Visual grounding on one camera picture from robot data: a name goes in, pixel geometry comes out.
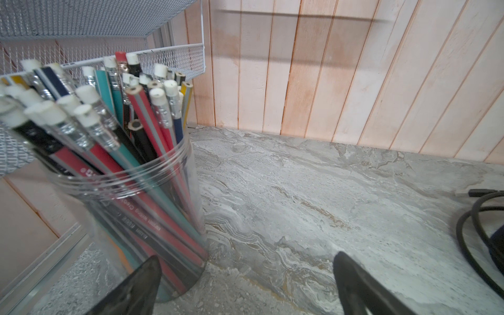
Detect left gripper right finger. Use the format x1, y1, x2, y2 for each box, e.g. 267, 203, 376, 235
333, 251, 414, 314

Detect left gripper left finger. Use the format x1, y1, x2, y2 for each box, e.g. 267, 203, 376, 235
86, 255, 161, 315

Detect black headphones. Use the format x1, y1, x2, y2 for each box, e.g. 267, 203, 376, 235
455, 188, 503, 299

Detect clear cup of pencils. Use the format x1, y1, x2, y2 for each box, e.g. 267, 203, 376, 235
1, 52, 209, 302

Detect white wire mesh shelf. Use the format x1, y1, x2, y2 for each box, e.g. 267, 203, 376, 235
0, 0, 207, 176

